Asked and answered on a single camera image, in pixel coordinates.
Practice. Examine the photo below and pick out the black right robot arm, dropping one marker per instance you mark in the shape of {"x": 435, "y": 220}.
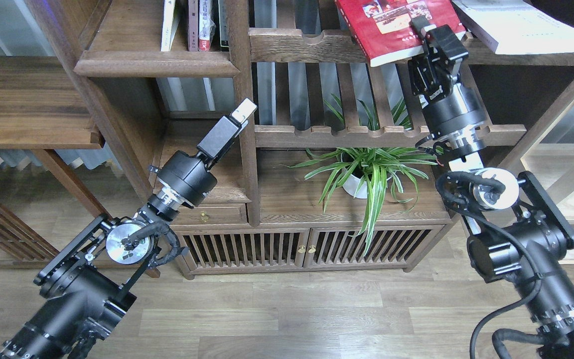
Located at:
{"x": 517, "y": 233}

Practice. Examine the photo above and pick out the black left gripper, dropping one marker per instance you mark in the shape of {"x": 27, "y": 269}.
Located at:
{"x": 186, "y": 180}

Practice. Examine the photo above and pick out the red cover book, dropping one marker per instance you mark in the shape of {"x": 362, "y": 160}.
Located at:
{"x": 383, "y": 30}

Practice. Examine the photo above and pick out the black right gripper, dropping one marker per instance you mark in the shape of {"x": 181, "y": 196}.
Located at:
{"x": 454, "y": 110}

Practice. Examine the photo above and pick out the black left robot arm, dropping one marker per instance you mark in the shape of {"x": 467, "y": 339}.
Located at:
{"x": 87, "y": 285}

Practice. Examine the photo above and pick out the upright books on shelf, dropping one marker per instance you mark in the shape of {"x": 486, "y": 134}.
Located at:
{"x": 207, "y": 26}

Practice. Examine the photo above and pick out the dark wooden bookshelf cabinet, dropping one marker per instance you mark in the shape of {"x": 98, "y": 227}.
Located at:
{"x": 107, "y": 49}

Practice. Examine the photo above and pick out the slatted wooden rack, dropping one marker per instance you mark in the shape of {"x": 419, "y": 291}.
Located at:
{"x": 23, "y": 248}

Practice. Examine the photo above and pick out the white cover book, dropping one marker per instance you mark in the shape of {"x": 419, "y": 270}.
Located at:
{"x": 514, "y": 27}

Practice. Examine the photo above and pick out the yellow green cover book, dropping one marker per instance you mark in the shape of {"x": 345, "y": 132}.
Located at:
{"x": 171, "y": 15}

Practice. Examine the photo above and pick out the spider plant in white pot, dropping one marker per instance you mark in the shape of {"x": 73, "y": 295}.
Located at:
{"x": 377, "y": 171}

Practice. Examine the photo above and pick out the dark wooden side table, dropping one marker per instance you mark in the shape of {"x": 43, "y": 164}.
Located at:
{"x": 68, "y": 155}

